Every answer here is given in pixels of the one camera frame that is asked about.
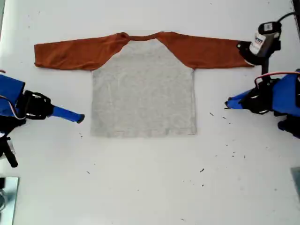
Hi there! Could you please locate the grey shirt with brown sleeves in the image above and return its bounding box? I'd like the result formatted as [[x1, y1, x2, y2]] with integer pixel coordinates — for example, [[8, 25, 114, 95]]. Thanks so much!
[[34, 30, 255, 138]]

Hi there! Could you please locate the steel plate with black clamp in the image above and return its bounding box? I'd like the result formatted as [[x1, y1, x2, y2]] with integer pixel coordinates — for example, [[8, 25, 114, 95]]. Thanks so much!
[[0, 177, 20, 225]]

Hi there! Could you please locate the red white servo wire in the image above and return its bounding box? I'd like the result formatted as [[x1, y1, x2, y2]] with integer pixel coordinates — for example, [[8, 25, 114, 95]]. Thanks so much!
[[0, 93, 26, 120], [254, 72, 300, 89]]

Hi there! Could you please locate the black camera stalk bracket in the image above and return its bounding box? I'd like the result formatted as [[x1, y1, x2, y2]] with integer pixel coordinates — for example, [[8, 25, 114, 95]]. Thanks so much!
[[236, 40, 270, 76]]

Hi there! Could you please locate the black camera box with label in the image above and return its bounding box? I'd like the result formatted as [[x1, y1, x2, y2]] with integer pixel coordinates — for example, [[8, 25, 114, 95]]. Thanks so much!
[[0, 134, 19, 168]]

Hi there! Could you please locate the silver white camera box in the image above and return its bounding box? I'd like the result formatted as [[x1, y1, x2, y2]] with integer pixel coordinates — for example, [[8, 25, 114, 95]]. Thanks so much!
[[249, 22, 282, 56]]

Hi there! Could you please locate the black camera cable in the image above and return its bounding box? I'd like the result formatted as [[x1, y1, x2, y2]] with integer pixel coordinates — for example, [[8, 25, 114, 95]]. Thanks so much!
[[277, 11, 297, 24]]

